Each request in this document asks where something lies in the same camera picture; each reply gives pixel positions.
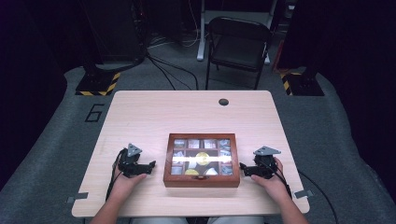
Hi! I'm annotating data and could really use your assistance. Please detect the wooden glass-lid tea box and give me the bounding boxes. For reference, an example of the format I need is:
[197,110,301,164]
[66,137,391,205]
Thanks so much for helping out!
[163,133,241,189]

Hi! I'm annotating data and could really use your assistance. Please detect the black equipment cabinet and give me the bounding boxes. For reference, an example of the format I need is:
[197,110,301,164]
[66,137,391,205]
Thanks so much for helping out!
[78,0,148,68]

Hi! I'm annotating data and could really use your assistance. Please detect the person's left hand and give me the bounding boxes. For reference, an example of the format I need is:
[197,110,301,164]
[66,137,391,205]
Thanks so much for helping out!
[108,166,148,201]

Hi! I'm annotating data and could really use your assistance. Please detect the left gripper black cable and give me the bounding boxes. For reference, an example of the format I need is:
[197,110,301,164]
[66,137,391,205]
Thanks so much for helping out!
[105,148,128,202]

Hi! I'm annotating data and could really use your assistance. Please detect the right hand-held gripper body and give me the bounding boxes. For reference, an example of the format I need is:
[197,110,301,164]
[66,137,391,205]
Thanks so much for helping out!
[252,146,282,180]

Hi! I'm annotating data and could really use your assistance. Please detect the grey table edge clip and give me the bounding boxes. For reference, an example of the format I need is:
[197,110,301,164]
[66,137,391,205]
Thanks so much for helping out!
[65,191,90,204]
[293,189,314,200]

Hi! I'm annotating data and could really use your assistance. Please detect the black stand base striped edge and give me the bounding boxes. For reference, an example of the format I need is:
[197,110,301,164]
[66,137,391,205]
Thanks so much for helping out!
[279,72,325,97]
[75,69,121,97]

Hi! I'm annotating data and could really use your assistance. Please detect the person's right hand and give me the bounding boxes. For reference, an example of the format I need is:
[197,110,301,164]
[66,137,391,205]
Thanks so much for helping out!
[250,157,292,205]

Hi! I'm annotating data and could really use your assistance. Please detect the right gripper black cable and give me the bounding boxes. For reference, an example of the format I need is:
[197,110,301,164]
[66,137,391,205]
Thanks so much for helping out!
[274,160,340,224]

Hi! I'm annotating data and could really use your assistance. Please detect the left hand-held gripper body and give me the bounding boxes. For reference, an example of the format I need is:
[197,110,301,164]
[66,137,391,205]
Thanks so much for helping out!
[118,143,145,179]

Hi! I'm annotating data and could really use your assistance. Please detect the black floor cables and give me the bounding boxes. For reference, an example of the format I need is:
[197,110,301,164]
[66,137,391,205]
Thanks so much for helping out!
[145,50,200,91]

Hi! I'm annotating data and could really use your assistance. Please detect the black folding chair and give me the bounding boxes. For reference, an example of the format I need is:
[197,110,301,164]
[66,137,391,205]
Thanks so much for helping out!
[205,16,273,91]

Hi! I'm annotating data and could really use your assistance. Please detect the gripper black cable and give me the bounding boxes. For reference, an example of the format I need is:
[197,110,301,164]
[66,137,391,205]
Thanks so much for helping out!
[274,160,340,224]
[105,148,128,202]

